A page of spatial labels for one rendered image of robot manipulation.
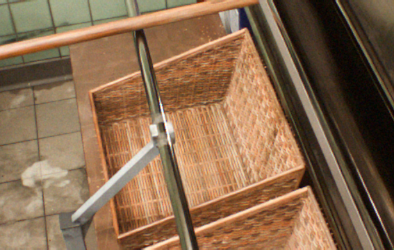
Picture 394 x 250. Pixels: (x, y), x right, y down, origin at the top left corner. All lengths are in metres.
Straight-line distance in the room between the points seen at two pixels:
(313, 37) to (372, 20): 0.13
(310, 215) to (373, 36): 0.69
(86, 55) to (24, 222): 0.68
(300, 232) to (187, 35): 1.02
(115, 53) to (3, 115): 0.87
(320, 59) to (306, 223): 0.64
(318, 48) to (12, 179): 1.99
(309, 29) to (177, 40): 1.35
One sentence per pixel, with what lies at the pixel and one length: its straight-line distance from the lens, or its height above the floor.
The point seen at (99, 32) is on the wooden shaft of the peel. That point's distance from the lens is 1.89.
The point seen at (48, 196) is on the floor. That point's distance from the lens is 3.19.
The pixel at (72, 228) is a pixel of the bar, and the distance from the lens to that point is 1.84.
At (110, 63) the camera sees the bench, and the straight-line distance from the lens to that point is 2.77.
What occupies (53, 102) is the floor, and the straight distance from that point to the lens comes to 3.55.
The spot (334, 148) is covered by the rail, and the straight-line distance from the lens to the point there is 1.28.
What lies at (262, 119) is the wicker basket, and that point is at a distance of 2.28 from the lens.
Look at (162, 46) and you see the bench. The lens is 2.81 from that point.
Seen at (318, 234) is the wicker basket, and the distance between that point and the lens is 1.95.
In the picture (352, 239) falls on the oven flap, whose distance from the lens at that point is 1.78.
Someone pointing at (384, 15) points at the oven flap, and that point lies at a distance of 1.39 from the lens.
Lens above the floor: 2.36
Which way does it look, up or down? 45 degrees down
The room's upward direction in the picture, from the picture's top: 5 degrees counter-clockwise
